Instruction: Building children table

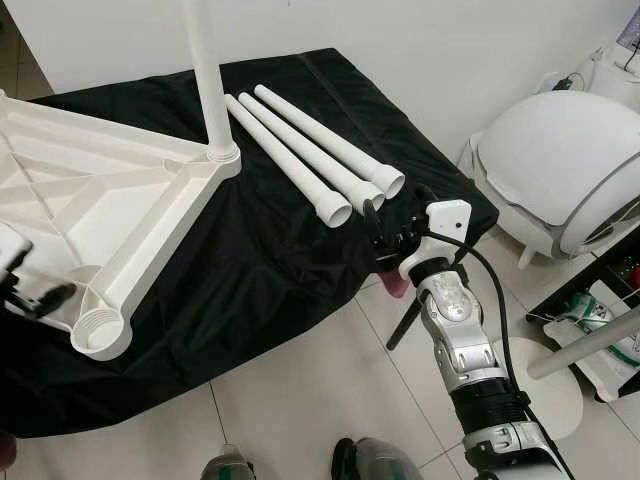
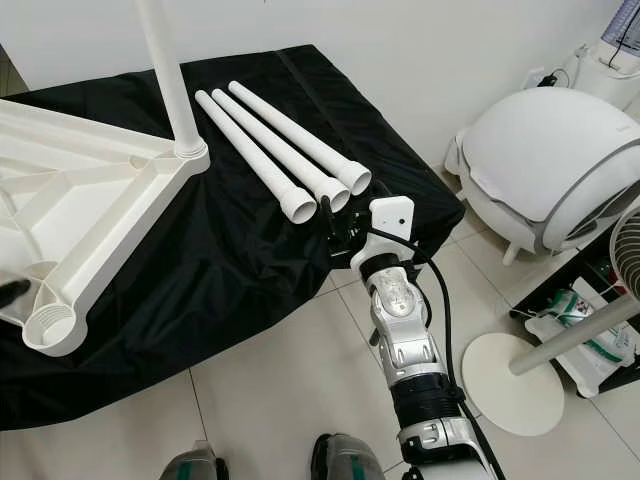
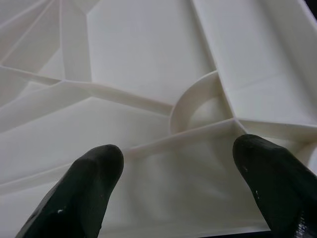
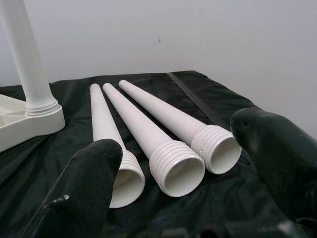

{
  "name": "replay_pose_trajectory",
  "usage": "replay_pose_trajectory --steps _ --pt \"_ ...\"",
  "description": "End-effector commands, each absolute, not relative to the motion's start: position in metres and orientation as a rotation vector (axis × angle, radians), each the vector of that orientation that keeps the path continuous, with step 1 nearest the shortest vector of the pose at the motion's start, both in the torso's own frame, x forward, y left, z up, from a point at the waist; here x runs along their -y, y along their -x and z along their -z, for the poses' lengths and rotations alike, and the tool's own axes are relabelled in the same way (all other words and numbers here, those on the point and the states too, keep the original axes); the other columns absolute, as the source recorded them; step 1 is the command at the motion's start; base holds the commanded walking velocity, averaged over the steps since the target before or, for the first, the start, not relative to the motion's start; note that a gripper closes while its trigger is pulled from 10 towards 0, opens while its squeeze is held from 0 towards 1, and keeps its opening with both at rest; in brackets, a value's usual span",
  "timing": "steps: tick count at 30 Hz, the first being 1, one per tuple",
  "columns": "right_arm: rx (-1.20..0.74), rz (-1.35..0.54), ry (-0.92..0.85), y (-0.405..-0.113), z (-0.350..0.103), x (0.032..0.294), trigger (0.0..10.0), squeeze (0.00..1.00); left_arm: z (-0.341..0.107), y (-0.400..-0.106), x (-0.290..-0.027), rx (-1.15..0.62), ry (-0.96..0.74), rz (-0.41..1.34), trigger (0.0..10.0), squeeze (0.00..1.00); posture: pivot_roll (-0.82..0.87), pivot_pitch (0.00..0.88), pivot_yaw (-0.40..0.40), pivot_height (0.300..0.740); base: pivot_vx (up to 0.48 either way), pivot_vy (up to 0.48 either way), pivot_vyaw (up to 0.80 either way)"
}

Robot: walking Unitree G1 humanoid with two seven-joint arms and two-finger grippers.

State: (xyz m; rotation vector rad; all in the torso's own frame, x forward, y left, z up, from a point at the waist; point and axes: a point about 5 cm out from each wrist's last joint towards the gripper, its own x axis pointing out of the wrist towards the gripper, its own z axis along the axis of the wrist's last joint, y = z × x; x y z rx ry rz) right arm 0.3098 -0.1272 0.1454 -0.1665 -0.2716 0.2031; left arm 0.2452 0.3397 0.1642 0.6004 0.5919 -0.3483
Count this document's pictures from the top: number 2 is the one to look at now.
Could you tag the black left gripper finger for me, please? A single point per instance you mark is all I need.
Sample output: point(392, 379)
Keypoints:
point(15, 291)

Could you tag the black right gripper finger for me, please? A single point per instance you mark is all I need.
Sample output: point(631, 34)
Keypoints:
point(330, 220)

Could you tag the white plastic children table top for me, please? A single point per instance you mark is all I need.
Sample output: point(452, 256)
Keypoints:
point(80, 190)

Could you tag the white domed appliance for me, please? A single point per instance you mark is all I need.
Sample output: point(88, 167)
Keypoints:
point(540, 160)

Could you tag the grey green right robot leg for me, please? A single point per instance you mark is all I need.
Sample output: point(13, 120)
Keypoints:
point(350, 460)

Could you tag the grey green robot leg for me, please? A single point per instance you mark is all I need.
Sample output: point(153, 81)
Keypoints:
point(350, 460)
point(190, 465)

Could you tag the black low floor shelf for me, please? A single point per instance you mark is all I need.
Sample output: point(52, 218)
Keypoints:
point(570, 275)

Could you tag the white floor fan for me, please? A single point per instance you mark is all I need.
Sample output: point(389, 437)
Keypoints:
point(520, 385)

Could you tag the grey green left robot leg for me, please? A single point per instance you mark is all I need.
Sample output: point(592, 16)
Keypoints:
point(190, 465)

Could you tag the white green plastic package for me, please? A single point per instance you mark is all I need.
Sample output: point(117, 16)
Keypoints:
point(585, 320)

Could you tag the white small appliance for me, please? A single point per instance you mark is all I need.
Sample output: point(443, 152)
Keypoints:
point(605, 70)

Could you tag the white wall socket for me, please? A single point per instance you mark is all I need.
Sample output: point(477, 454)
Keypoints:
point(535, 78)

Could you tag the black wall plug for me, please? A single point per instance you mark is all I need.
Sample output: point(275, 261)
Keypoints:
point(550, 80)

